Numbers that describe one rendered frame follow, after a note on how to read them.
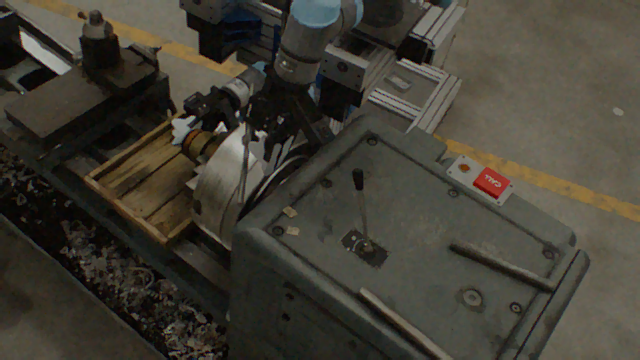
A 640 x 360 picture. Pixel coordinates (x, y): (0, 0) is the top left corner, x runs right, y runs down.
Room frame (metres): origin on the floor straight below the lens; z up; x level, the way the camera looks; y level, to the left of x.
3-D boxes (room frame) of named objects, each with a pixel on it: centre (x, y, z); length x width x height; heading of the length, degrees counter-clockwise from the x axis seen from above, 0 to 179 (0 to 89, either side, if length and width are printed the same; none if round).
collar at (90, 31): (1.29, 0.66, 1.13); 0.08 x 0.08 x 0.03
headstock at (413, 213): (0.74, -0.21, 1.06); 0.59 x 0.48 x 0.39; 61
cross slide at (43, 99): (1.23, 0.69, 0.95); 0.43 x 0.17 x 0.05; 151
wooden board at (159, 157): (1.05, 0.39, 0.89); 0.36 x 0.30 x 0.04; 151
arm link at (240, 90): (1.19, 0.27, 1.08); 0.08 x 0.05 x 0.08; 61
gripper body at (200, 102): (1.13, 0.31, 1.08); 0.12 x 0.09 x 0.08; 151
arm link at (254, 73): (1.26, 0.23, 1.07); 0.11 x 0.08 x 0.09; 151
